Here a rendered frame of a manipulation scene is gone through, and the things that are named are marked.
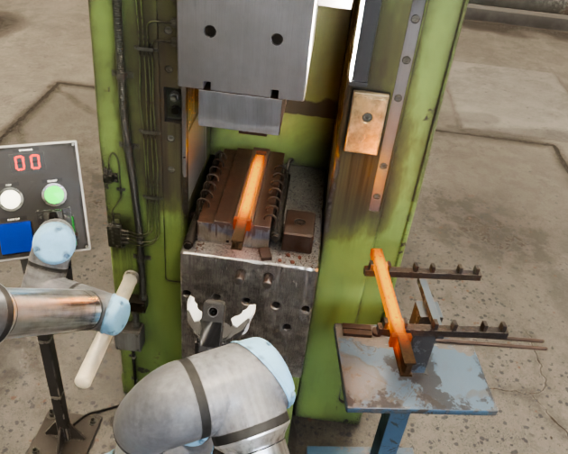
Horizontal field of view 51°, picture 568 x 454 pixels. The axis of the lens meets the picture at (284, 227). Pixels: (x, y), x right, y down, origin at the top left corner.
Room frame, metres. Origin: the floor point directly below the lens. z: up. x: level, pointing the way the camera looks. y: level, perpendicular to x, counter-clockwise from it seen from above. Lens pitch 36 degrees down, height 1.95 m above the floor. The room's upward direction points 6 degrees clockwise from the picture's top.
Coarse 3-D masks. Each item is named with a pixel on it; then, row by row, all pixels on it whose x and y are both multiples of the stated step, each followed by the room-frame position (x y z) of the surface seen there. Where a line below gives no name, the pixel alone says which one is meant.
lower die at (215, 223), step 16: (224, 160) 1.66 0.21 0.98; (240, 160) 1.66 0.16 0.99; (272, 160) 1.68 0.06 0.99; (224, 176) 1.57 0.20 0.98; (240, 176) 1.56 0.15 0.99; (208, 192) 1.47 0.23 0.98; (224, 192) 1.46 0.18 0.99; (240, 192) 1.47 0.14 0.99; (272, 192) 1.49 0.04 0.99; (208, 208) 1.39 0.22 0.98; (224, 208) 1.38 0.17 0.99; (256, 208) 1.39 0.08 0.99; (272, 208) 1.41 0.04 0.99; (208, 224) 1.32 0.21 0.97; (224, 224) 1.32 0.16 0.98; (256, 224) 1.32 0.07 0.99; (208, 240) 1.32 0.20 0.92; (224, 240) 1.32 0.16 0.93; (256, 240) 1.32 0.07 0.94
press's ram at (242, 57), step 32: (192, 0) 1.32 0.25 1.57; (224, 0) 1.32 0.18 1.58; (256, 0) 1.32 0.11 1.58; (288, 0) 1.31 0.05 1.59; (320, 0) 1.50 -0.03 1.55; (352, 0) 1.50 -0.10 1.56; (192, 32) 1.32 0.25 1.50; (224, 32) 1.32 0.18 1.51; (256, 32) 1.32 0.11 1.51; (288, 32) 1.31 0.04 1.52; (192, 64) 1.32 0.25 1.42; (224, 64) 1.32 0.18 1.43; (256, 64) 1.32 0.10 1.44; (288, 64) 1.31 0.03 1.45; (288, 96) 1.31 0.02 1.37
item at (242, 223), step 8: (256, 160) 1.64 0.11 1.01; (256, 168) 1.59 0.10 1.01; (256, 176) 1.55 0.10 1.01; (248, 184) 1.49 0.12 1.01; (256, 184) 1.50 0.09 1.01; (248, 192) 1.45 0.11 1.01; (248, 200) 1.41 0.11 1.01; (248, 208) 1.37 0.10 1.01; (240, 216) 1.33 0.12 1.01; (248, 216) 1.33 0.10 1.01; (240, 224) 1.28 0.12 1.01; (248, 224) 1.30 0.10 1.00; (240, 232) 1.25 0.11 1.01; (232, 240) 1.21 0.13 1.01; (240, 240) 1.22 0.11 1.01; (232, 248) 1.21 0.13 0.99; (240, 248) 1.21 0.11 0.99
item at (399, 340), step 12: (372, 252) 1.27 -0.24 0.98; (384, 264) 1.23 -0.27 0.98; (384, 276) 1.18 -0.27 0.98; (384, 288) 1.13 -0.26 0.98; (384, 300) 1.09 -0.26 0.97; (396, 300) 1.09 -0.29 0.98; (396, 312) 1.05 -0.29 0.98; (396, 324) 1.01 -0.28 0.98; (396, 336) 0.96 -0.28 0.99; (408, 336) 0.97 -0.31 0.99; (396, 348) 0.96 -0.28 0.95; (408, 348) 0.93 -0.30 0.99; (408, 360) 0.89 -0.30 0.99; (408, 372) 0.89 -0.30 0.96
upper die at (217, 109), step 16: (208, 96) 1.32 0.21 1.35; (224, 96) 1.32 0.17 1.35; (240, 96) 1.32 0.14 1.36; (256, 96) 1.32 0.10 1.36; (272, 96) 1.33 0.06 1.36; (208, 112) 1.32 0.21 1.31; (224, 112) 1.32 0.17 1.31; (240, 112) 1.32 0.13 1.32; (256, 112) 1.32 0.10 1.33; (272, 112) 1.32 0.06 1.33; (224, 128) 1.32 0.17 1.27; (240, 128) 1.32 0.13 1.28; (256, 128) 1.32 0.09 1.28; (272, 128) 1.32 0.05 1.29
